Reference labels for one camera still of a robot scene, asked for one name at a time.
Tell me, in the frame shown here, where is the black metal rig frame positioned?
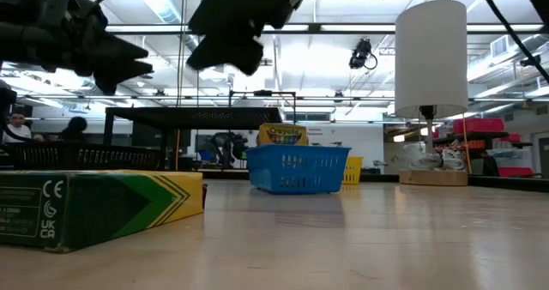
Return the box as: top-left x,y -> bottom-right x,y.
228,90 -> 298,126

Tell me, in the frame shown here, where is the person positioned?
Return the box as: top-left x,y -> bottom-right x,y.
59,116 -> 89,142
2,112 -> 33,144

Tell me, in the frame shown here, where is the thin black cable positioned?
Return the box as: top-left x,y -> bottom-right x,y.
473,0 -> 549,84

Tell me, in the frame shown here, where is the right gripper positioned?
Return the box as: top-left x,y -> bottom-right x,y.
187,0 -> 317,76

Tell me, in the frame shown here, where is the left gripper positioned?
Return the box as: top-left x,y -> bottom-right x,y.
40,0 -> 154,96

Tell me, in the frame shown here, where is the black mesh desk shelf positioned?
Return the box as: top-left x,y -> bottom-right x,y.
104,106 -> 284,173

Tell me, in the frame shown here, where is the blue plastic basket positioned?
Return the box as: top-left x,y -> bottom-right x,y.
245,143 -> 352,196

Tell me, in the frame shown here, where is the clear storage bin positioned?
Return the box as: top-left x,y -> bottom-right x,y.
486,148 -> 533,169

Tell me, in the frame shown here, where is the black ceiling camera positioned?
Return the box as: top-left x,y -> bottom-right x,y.
348,38 -> 378,71

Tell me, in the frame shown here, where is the yellow plastic basket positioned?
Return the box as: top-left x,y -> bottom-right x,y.
341,155 -> 365,185

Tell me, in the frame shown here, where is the orange storage bin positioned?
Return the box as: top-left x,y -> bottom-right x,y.
456,140 -> 488,151

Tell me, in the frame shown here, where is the black plastic basket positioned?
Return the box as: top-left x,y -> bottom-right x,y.
0,140 -> 163,172

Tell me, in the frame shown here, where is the white shade table lamp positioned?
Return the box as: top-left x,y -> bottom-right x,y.
394,0 -> 469,187

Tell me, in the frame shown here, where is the large red storage bin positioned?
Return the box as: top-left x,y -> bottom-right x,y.
452,118 -> 505,135

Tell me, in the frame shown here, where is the Crayola crayon box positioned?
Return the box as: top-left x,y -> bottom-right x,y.
256,123 -> 310,148
0,169 -> 204,254

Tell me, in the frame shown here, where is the black storage rack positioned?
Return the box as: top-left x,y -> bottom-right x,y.
432,130 -> 535,178

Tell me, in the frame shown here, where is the white bundled lamp cord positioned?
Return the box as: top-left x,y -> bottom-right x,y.
402,143 -> 467,172

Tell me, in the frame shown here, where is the yellow pole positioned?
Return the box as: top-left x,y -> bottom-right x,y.
461,118 -> 473,175

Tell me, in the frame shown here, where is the black aluminium frame rail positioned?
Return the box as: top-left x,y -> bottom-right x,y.
199,168 -> 400,183
467,174 -> 549,193

